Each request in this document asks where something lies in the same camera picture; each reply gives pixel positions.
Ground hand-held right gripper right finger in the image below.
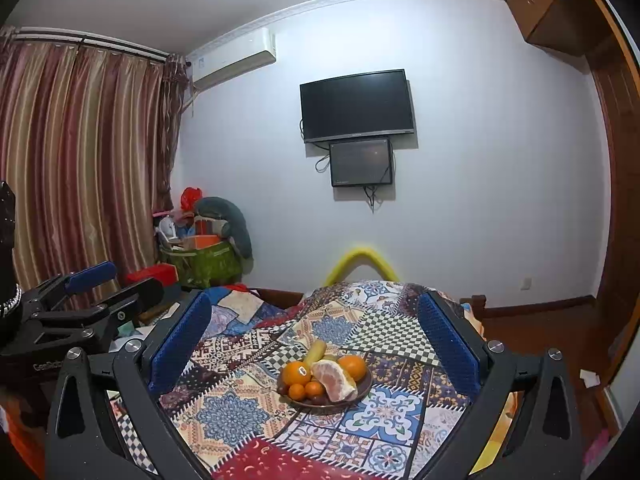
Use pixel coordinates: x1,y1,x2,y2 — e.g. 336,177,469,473
418,291,584,480

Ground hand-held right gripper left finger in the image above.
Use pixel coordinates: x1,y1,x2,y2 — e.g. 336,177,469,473
45,290,213,480

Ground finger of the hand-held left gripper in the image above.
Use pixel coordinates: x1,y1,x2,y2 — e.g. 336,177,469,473
20,261,118,318
30,279,166,342

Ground large plain orange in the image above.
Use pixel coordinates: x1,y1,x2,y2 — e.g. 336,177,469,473
337,354,367,381

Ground brown round plate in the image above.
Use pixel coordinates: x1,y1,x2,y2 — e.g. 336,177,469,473
276,360,374,415

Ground peeled pomelo piece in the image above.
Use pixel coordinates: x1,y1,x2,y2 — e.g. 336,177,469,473
311,358,358,403

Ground labelled orange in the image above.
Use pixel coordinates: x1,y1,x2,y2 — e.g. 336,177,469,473
281,361,312,387

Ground cut banana piece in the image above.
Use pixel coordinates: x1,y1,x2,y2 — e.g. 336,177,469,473
303,340,328,367

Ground long red box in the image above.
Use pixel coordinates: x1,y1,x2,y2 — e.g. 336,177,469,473
125,265,180,288

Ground green bag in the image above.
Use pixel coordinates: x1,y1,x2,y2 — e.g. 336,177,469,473
160,242,243,288

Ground patterned patchwork blanket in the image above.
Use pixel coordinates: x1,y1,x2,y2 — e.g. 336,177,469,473
107,280,506,480

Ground striped curtain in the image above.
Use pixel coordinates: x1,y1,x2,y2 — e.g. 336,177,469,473
0,30,188,311

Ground grey neck pillow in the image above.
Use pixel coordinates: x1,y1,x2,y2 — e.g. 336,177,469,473
194,197,254,261

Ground yellow foam tube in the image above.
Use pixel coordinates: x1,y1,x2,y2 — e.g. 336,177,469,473
324,246,401,287

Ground brown wooden wardrobe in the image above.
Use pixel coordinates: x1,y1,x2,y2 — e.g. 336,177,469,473
505,0,640,396

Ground white air conditioner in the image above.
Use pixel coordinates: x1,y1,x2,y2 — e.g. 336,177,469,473
187,27,277,92

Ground small wall monitor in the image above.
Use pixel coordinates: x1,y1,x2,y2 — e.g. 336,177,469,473
329,137,393,188

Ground curtain rail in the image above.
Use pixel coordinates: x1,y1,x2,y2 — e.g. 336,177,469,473
10,30,171,63

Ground black wall television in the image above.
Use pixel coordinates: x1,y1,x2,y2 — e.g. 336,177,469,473
300,69,417,145

